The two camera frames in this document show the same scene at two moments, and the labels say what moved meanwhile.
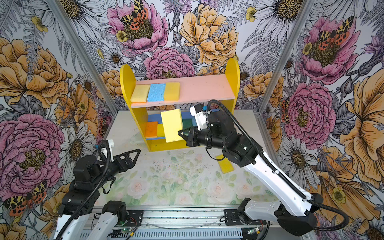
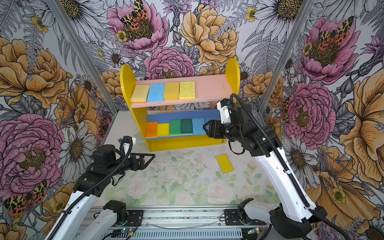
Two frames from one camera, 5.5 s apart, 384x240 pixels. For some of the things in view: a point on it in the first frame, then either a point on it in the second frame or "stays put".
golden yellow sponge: x=172 y=91 stays put
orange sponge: x=151 y=129 stays put
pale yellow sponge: x=140 y=93 stays put
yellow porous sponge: x=172 y=121 -> x=187 y=90
